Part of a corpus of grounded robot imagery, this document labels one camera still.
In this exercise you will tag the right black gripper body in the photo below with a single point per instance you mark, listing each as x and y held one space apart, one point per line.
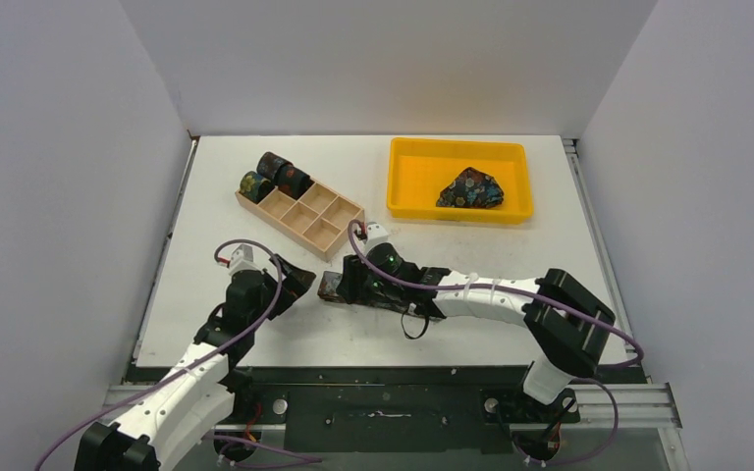
349 284

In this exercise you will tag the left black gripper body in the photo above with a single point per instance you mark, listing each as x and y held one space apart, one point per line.
290 287

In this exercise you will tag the orange grey floral tie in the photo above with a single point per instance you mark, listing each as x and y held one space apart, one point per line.
327 291

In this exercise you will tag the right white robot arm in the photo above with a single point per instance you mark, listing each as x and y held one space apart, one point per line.
570 325

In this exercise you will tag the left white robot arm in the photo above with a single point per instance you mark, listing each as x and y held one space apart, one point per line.
161 426

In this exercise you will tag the wooden compartment tray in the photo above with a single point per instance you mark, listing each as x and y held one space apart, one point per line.
317 221

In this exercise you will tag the yellow floral rolled tie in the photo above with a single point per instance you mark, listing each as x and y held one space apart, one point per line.
254 187

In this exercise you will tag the red patterned rolled tie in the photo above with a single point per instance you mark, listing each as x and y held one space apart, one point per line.
293 182

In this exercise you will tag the yellow plastic bin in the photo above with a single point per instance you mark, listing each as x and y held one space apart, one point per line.
419 168

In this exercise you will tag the dark rolled tie rear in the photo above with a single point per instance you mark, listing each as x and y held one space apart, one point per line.
270 166

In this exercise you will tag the dark floral folded tie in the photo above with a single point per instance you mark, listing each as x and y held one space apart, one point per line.
471 189

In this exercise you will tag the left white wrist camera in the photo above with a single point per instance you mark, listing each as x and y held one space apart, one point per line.
241 259

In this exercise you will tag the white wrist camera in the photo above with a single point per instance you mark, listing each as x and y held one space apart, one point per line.
373 234
241 259

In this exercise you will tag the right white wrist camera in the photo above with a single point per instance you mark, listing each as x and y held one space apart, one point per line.
373 234

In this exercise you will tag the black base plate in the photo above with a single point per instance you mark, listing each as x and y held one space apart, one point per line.
507 376

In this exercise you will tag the aluminium frame rail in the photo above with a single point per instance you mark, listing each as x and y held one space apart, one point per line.
637 403

